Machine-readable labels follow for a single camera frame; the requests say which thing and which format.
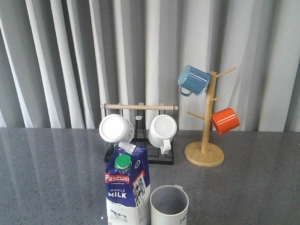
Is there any blue white milk carton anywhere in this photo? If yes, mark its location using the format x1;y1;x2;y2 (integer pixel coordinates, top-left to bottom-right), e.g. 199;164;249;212
105;142;150;225

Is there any white grey HOME mug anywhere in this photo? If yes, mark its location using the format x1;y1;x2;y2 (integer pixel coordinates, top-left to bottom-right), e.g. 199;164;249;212
150;185;189;225

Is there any ribbed white mug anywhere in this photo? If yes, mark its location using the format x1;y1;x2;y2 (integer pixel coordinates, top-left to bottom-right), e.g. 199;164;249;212
149;114;177;154

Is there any smooth white mug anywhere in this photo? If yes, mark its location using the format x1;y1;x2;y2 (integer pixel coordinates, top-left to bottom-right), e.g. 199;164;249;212
99;114;134;143

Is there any blue enamel mug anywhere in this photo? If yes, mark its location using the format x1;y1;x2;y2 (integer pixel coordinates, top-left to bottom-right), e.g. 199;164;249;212
178;65;210;97

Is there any wooden mug tree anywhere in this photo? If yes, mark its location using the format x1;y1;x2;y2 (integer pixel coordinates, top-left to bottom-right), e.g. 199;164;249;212
184;67;236;167

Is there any orange enamel mug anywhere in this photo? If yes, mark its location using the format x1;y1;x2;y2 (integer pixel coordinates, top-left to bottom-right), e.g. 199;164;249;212
211;108;240;135

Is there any grey white curtain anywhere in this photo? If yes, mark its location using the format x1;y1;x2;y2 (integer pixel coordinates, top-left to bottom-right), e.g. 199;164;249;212
0;0;300;132

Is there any black wire mug rack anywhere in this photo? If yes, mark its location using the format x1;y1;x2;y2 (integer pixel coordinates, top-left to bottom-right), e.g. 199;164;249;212
100;103;178;165

